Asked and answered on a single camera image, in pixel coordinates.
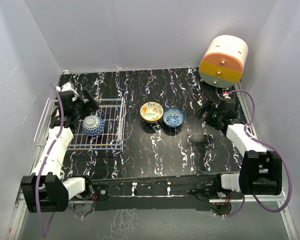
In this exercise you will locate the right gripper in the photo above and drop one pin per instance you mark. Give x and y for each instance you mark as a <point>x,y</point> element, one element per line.
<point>212,107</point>

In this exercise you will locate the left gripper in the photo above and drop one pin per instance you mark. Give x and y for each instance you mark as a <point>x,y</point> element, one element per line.
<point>91,102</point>

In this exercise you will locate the red patterned bowl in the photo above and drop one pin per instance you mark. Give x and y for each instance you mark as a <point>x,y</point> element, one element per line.
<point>93,125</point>

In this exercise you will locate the blue floral bowl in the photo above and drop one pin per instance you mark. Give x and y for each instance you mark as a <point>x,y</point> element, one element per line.
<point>173,117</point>

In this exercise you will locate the yellow floral bowl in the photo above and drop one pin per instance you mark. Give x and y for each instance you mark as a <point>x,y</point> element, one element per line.
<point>151,112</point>

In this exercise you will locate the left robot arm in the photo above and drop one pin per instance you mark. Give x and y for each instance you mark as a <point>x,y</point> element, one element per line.
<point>43,189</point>

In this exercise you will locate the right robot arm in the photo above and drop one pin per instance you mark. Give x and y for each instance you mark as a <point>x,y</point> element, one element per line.
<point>261,169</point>

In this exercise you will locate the round pastel drawer cabinet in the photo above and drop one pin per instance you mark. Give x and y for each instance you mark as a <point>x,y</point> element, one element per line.
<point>223,63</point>

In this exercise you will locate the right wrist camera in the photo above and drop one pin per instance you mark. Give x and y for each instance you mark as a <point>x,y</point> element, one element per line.
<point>226,95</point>

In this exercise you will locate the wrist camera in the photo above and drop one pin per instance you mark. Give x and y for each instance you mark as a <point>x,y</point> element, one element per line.
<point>68,87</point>
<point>226,95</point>

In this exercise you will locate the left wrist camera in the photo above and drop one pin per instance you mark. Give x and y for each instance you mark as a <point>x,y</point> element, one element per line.
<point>68,87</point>

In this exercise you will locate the white wire dish rack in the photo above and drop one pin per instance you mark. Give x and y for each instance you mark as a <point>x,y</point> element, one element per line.
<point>113,113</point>

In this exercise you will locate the aluminium frame rail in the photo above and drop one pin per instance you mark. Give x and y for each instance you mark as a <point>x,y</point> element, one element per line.
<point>20,209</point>

